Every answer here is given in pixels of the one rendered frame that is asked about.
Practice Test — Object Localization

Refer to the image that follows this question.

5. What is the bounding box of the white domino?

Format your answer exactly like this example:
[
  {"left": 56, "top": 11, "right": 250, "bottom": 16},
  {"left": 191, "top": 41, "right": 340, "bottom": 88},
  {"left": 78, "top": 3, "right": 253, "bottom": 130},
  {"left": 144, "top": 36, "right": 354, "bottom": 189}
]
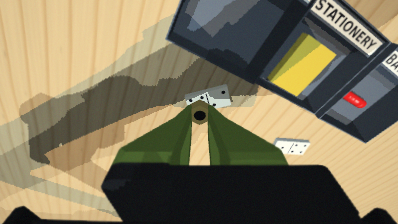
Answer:
[
  {"left": 185, "top": 84, "right": 231, "bottom": 108},
  {"left": 273, "top": 138, "right": 310, "bottom": 155}
]

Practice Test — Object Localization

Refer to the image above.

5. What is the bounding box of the red battery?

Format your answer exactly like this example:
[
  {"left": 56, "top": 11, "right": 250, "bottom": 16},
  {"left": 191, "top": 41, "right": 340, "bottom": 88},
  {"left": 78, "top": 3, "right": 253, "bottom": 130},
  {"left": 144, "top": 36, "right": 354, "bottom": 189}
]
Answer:
[{"left": 343, "top": 92, "right": 366, "bottom": 108}]

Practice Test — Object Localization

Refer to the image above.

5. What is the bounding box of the yellow hex nut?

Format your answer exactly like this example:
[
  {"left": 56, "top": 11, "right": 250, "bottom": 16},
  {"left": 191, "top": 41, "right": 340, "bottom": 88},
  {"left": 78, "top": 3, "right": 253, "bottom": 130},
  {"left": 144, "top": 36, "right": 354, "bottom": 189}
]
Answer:
[{"left": 190, "top": 100, "right": 210, "bottom": 125}]

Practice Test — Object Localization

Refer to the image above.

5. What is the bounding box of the dark blue rack of labelled bins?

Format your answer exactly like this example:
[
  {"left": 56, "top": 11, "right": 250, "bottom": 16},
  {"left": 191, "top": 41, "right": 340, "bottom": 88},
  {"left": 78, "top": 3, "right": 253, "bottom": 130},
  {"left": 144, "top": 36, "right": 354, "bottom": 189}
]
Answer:
[{"left": 168, "top": 0, "right": 398, "bottom": 144}]

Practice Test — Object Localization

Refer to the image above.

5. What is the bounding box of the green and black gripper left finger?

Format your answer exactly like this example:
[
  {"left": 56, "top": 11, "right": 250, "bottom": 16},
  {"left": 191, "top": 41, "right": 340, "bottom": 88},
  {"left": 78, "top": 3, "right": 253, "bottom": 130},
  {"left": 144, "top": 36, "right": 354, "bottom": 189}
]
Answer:
[{"left": 110, "top": 105, "right": 192, "bottom": 167}]

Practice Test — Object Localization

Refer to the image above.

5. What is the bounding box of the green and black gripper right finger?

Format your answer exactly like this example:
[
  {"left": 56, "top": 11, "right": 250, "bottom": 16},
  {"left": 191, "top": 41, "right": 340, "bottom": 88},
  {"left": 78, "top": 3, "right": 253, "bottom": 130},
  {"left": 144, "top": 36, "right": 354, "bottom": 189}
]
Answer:
[{"left": 208, "top": 105, "right": 289, "bottom": 165}]

